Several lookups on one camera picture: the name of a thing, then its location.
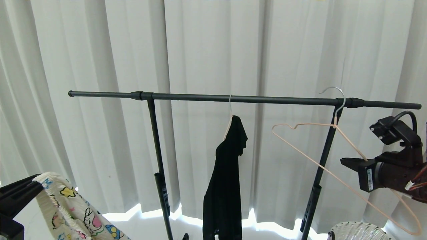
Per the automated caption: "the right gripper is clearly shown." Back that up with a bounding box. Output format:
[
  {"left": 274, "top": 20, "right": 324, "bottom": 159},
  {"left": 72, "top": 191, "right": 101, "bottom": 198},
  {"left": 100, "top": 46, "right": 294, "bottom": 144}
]
[{"left": 359, "top": 161, "right": 417, "bottom": 193}]

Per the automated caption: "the white laundry basket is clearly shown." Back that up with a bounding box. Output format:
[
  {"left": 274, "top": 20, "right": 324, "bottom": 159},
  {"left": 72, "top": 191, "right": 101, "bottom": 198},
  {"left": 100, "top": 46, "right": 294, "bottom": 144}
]
[{"left": 329, "top": 222, "right": 394, "bottom": 240}]

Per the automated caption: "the black clothes rack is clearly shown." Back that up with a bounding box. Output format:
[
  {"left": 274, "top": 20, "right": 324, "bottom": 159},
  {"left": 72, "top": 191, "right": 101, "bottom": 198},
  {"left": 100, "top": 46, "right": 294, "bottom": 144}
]
[{"left": 68, "top": 90, "right": 421, "bottom": 240}]

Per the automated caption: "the black garment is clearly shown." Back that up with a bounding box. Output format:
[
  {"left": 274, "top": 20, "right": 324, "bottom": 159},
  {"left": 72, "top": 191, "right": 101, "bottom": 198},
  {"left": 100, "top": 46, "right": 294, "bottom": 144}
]
[{"left": 202, "top": 115, "right": 248, "bottom": 240}]

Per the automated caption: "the black cable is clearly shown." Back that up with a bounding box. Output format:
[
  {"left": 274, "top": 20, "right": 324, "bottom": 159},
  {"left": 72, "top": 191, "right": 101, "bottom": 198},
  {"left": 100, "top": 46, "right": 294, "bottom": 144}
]
[{"left": 390, "top": 111, "right": 418, "bottom": 134}]

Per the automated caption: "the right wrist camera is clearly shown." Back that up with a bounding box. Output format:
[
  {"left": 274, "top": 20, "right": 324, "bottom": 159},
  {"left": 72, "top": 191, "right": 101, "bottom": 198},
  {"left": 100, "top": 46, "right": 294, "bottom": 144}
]
[{"left": 370, "top": 115, "right": 424, "bottom": 167}]

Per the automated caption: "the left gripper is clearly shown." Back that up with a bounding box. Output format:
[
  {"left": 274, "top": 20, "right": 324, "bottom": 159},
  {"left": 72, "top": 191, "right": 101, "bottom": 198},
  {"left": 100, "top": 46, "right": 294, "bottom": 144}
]
[{"left": 0, "top": 215, "right": 25, "bottom": 240}]

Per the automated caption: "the cream printed garment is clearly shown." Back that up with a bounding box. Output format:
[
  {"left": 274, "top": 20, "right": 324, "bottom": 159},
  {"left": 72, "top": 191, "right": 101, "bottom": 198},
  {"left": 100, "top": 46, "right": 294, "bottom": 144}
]
[{"left": 33, "top": 172, "right": 130, "bottom": 240}]

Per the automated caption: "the pink clothes hanger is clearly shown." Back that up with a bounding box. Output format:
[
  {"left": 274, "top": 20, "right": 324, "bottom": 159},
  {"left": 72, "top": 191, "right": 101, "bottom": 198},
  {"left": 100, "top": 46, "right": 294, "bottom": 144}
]
[
  {"left": 223, "top": 95, "right": 235, "bottom": 140},
  {"left": 272, "top": 87, "right": 422, "bottom": 236}
]

